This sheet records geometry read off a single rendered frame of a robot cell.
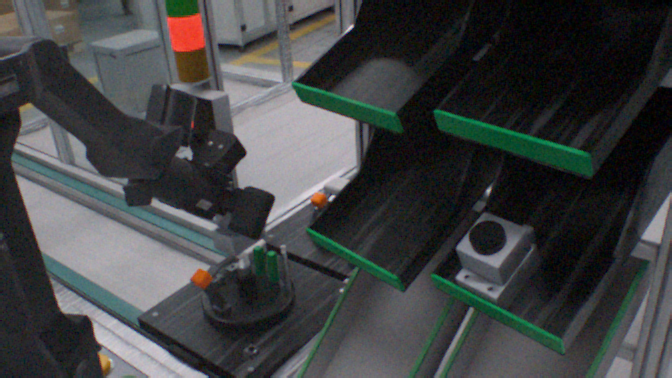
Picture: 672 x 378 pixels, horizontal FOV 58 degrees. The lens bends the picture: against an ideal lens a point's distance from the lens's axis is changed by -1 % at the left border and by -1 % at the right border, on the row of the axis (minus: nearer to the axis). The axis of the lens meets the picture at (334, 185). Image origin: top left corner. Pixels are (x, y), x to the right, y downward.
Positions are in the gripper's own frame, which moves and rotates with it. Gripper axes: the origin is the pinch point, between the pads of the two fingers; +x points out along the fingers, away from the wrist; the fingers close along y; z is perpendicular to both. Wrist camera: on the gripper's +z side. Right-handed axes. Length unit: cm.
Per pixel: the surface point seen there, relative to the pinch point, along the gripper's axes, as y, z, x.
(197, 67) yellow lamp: 16.5, 18.4, -2.8
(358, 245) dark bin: -25.7, 0.3, -9.0
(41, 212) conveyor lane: 67, -15, 15
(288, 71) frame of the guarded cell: 82, 55, 86
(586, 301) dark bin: -48.5, 2.0, -11.0
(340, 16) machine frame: 62, 73, 78
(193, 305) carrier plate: 6.9, -15.6, 6.9
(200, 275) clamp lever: -0.3, -10.1, -1.9
